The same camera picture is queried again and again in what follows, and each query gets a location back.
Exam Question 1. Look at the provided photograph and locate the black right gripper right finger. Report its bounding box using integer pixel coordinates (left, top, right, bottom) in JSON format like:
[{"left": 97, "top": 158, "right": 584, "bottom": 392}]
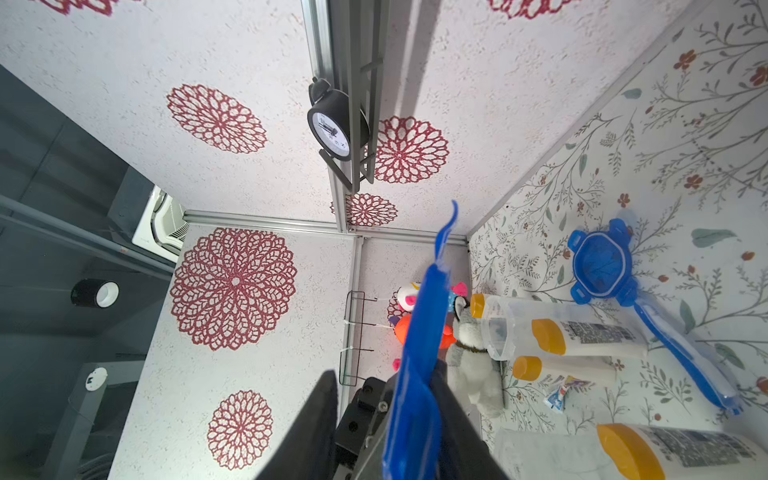
[{"left": 430, "top": 360, "right": 507, "bottom": 480}]

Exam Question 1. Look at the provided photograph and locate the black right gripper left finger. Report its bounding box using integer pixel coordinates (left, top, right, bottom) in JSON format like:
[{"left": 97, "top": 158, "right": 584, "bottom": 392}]
[{"left": 257, "top": 370, "right": 338, "bottom": 480}]

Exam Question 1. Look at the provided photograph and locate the blue lid front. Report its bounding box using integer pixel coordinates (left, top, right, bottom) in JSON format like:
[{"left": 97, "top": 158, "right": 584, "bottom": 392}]
[{"left": 382, "top": 202, "right": 459, "bottom": 479}]

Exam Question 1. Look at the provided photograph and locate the yellow cap bottle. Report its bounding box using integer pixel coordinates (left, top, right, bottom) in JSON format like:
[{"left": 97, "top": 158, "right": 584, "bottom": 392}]
[
  {"left": 470, "top": 294, "right": 486, "bottom": 319},
  {"left": 512, "top": 356, "right": 617, "bottom": 386},
  {"left": 531, "top": 319, "right": 648, "bottom": 359},
  {"left": 597, "top": 423, "right": 767, "bottom": 480}
]

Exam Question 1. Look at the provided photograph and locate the clear plastic container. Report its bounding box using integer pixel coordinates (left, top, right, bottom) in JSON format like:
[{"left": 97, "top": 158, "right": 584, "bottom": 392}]
[
  {"left": 493, "top": 429, "right": 621, "bottom": 480},
  {"left": 480, "top": 294, "right": 646, "bottom": 360}
]

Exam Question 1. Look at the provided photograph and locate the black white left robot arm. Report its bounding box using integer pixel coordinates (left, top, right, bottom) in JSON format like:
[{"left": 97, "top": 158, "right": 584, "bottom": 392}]
[{"left": 333, "top": 374, "right": 398, "bottom": 480}]

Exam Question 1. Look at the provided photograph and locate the small toothpaste tube left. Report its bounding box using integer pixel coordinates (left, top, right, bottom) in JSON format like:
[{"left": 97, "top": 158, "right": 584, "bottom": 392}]
[{"left": 543, "top": 376, "right": 584, "bottom": 413}]

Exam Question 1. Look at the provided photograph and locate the red orange plush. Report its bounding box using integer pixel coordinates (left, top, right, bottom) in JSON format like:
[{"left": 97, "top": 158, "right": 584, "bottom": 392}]
[{"left": 392, "top": 313, "right": 457, "bottom": 350}]

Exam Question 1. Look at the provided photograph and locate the white pink plush top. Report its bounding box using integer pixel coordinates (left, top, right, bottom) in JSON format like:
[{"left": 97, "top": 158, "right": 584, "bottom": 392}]
[{"left": 395, "top": 282, "right": 469, "bottom": 313}]

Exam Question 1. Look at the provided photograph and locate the blue toothbrush case back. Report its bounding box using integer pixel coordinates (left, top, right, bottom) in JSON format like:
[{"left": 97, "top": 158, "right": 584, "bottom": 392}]
[{"left": 634, "top": 296, "right": 742, "bottom": 415}]

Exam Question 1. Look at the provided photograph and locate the black alarm clock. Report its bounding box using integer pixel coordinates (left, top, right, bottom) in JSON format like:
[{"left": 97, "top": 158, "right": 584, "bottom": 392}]
[{"left": 307, "top": 78, "right": 352, "bottom": 161}]

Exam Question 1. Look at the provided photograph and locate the grey wall shelf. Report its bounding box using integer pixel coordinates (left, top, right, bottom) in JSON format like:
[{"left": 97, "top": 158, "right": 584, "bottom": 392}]
[{"left": 315, "top": 0, "right": 390, "bottom": 194}]

